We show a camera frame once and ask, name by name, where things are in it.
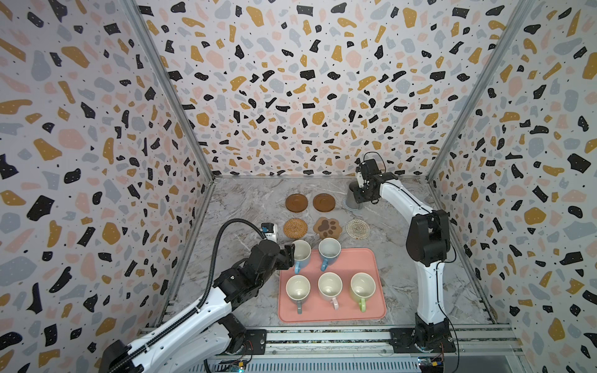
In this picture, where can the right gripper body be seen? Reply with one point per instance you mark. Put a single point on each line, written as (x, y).
(361, 193)

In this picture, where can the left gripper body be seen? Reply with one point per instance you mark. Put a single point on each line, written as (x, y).
(274, 268)

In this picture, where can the grey mug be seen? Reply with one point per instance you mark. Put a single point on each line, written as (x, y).
(350, 200)

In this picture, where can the woven rattan coaster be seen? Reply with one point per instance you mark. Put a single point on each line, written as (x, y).
(295, 228)

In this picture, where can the multicolour woven coaster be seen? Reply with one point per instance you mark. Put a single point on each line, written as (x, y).
(358, 229)

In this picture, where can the light blue patterned mug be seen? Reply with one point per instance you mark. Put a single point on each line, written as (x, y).
(329, 251)

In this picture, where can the cork paw coaster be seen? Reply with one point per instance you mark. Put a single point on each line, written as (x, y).
(327, 228)

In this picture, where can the brown wooden coaster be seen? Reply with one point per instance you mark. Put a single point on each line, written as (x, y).
(296, 203)
(324, 202)

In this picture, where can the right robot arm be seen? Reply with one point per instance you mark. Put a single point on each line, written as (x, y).
(427, 245)

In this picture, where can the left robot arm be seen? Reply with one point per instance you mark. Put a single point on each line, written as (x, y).
(205, 328)

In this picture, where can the pink silicone tray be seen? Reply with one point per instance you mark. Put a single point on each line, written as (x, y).
(349, 290)

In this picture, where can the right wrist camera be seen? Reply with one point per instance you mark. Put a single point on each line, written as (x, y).
(366, 167)

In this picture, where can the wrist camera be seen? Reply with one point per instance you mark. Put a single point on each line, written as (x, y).
(366, 167)
(270, 231)

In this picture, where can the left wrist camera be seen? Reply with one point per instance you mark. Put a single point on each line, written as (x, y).
(270, 231)

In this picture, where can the teal handled cream mug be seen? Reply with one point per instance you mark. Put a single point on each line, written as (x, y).
(298, 289)

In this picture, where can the pink handled cream mug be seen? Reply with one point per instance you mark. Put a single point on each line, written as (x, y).
(330, 286)

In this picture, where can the green handled cream mug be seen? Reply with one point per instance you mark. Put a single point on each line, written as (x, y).
(362, 288)

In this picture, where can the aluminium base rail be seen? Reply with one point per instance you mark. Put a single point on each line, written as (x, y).
(472, 348)

